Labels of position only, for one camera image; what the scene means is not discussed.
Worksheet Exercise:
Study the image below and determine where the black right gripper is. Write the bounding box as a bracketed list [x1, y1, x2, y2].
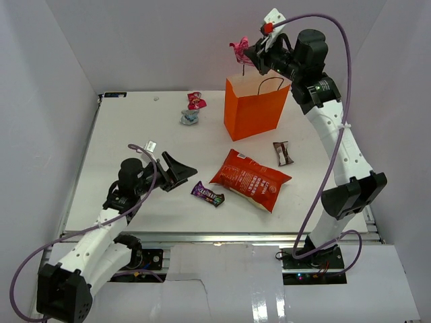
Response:
[245, 32, 305, 82]

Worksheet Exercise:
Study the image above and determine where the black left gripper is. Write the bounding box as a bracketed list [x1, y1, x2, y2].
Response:
[135, 151, 197, 196]

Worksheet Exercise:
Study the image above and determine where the pink candy packet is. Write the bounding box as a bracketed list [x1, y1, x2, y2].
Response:
[229, 36, 254, 67]

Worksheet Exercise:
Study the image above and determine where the purple M&M's packet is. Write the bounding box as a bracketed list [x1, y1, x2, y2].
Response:
[191, 181, 225, 207]

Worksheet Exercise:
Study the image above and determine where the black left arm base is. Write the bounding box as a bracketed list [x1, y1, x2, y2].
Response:
[121, 248, 164, 271]

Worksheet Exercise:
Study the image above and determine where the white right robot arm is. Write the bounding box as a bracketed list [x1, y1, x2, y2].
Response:
[244, 29, 387, 268]

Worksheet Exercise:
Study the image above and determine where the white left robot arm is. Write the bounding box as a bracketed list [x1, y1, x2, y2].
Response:
[36, 152, 197, 322]

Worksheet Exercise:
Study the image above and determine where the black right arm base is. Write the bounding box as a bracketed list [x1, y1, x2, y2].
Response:
[275, 247, 345, 274]

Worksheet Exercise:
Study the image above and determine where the orange paper bag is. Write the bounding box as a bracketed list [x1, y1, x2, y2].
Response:
[224, 71, 291, 141]

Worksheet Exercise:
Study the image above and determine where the large red chips bag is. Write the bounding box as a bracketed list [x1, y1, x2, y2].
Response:
[209, 149, 292, 212]

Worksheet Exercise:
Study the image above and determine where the silver blue candy wrapper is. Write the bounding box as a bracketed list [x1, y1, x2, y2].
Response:
[180, 110, 199, 126]

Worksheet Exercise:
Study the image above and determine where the red candy wrapper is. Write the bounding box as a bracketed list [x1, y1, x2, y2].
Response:
[187, 92, 207, 110]

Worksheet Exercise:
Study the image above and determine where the brown chocolate snack packet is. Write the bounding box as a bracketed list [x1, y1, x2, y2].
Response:
[273, 141, 294, 166]

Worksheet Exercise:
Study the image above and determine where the white front cover board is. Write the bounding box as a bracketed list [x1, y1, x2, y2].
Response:
[87, 244, 420, 322]

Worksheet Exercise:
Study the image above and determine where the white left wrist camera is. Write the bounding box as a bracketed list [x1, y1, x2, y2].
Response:
[143, 140, 157, 153]

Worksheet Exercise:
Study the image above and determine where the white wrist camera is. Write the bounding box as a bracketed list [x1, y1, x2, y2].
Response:
[143, 140, 157, 153]
[261, 8, 286, 52]

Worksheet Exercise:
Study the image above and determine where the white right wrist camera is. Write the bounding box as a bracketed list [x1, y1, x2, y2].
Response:
[261, 8, 286, 52]

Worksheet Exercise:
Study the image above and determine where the aluminium front table rail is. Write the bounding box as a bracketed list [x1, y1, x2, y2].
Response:
[41, 225, 382, 270]

